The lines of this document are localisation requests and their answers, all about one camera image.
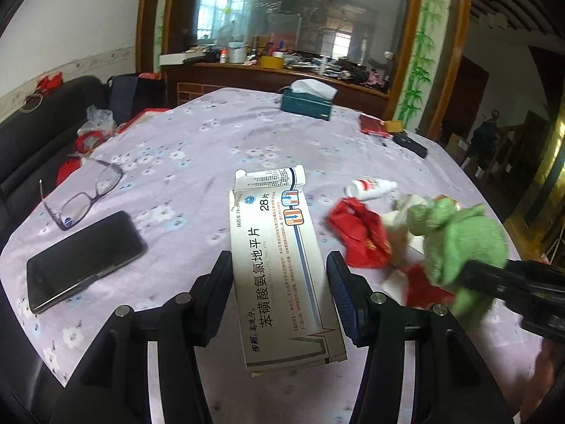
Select black wallet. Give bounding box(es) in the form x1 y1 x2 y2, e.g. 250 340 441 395
393 132 428 159

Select red packet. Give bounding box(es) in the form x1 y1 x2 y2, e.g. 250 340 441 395
359 114 392 139

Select large framed mirror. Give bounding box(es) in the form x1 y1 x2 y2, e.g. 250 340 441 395
135 0 470 135

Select teal tissue box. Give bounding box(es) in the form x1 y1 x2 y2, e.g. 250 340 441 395
281 78 337 120

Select wooden sideboard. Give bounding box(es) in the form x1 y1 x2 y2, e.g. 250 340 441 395
162 63 389 120

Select black smartphone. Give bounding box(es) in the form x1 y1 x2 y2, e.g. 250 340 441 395
26 212 148 314

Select yellow tape roll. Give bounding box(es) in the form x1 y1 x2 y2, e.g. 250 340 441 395
385 120 404 134

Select purple-framed eyeglasses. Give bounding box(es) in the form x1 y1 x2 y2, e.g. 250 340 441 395
39 153 125 232

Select white medicine box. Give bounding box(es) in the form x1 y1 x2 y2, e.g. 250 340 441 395
229 165 347 374

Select black sofa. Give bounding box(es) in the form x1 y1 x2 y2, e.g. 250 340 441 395
0 76 107 245

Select floral purple tablecloth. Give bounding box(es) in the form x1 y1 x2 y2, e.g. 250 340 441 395
1 88 541 423

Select green cloth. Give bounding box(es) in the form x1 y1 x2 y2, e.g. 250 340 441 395
406 197 509 329

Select clear plastic bag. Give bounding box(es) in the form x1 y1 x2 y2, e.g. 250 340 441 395
76 105 118 154

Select crumpled red wrapper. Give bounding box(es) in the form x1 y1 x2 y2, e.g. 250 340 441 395
327 197 392 269

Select white spray bottle red label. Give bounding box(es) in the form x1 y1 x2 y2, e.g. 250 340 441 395
345 178 397 201

